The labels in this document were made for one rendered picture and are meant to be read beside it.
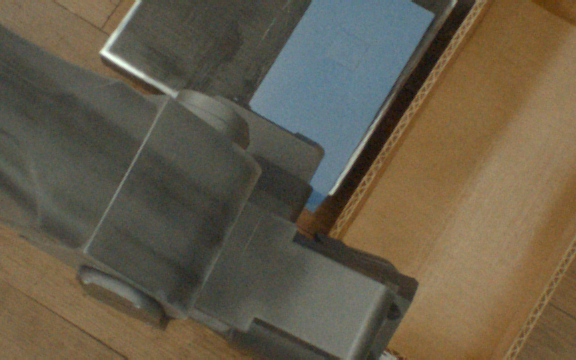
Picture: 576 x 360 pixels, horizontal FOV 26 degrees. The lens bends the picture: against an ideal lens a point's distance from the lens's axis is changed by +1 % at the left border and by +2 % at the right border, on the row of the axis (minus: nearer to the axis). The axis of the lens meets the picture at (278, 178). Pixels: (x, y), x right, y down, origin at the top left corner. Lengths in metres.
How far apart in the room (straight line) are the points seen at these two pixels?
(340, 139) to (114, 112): 0.32
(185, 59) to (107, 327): 0.17
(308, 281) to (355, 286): 0.02
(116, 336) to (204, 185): 0.30
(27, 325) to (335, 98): 0.23
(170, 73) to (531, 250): 0.24
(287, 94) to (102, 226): 0.33
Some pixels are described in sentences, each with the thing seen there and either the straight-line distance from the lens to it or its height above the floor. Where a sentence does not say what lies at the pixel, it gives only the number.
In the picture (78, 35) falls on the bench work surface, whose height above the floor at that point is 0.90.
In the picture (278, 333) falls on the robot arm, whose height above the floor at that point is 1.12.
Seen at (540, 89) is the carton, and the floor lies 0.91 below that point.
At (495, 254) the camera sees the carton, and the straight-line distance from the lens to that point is 0.77.
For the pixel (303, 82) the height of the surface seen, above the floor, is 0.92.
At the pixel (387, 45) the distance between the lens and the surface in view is 0.78.
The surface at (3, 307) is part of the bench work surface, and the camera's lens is 0.77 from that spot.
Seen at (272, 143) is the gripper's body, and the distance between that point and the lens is 0.64.
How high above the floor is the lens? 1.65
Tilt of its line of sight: 75 degrees down
